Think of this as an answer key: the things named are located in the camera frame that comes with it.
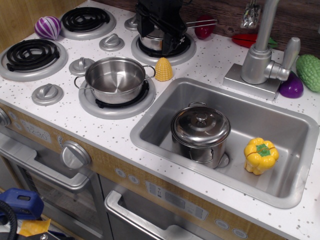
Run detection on hanging silver utensils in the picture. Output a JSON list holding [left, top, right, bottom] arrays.
[[240, 0, 262, 29]]

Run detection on purple toy eggplant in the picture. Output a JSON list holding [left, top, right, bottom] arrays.
[[279, 71, 304, 99]]

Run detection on large silver oven dial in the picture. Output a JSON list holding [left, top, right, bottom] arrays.
[[60, 140, 92, 170]]

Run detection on purple white striped toy onion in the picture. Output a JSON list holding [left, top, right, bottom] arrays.
[[34, 16, 62, 41]]

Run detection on yellow toy bell pepper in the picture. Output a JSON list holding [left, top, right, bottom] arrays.
[[244, 137, 279, 176]]

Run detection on stove burner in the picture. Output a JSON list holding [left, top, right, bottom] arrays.
[[131, 33, 197, 67], [78, 79, 156, 120]]

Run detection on silver sink basin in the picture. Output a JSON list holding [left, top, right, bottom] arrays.
[[130, 78, 320, 209]]

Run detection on silver dishwasher door handle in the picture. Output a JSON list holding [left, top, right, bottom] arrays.
[[104, 190, 201, 240]]

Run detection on steel saucepan with lid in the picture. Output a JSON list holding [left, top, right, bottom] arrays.
[[140, 19, 219, 55]]

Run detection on open steel pot on stove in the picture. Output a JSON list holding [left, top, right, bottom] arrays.
[[78, 56, 156, 105]]

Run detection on small silver dial left edge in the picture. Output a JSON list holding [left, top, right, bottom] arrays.
[[0, 108, 11, 127]]

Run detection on back right stove burner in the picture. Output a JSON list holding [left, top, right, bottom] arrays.
[[131, 33, 197, 67]]

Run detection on yellow toy corn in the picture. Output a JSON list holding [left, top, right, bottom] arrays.
[[155, 57, 173, 82]]

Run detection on silver stove knob middle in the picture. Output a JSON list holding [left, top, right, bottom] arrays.
[[69, 57, 95, 76]]

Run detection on blue clamp tool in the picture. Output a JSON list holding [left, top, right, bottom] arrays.
[[0, 188, 44, 220]]

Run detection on silver oven door handle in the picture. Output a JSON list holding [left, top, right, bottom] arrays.
[[0, 134, 90, 193]]

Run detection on lidded steel pot in sink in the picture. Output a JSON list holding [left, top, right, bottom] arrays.
[[170, 102, 231, 169]]

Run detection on green bumpy toy gourd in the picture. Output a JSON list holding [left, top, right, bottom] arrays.
[[296, 54, 320, 93]]

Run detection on yellow tape piece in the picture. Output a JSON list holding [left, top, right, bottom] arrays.
[[18, 219, 51, 237]]

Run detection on dark red toy vegetable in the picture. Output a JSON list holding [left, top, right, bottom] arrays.
[[194, 15, 216, 40]]

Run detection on front left black burner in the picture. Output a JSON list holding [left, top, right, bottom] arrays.
[[0, 39, 68, 82]]

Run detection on front right stove burner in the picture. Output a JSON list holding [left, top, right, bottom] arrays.
[[78, 79, 156, 120]]

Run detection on silver toy faucet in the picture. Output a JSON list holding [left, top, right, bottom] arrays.
[[223, 0, 301, 101]]

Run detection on back left black burner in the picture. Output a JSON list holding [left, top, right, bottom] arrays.
[[60, 7, 116, 41]]

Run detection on red toy chili pepper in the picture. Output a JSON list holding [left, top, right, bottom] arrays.
[[231, 33, 279, 49]]

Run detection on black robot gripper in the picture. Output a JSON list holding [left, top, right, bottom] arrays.
[[135, 0, 187, 56]]

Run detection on silver stove knob top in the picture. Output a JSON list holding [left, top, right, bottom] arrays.
[[124, 16, 138, 31]]

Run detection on black burner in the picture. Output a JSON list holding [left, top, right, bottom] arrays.
[[60, 7, 116, 41], [0, 39, 68, 82]]

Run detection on black cable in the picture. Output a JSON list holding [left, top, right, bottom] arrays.
[[0, 199, 19, 240]]

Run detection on silver stove knob back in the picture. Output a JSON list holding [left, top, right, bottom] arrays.
[[99, 33, 125, 52]]

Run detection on silver stove knob front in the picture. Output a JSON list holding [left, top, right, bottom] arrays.
[[31, 83, 64, 106]]

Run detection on silver stove knob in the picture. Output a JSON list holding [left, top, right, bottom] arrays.
[[124, 16, 138, 31], [69, 57, 95, 76], [99, 33, 125, 52], [31, 83, 64, 106]]

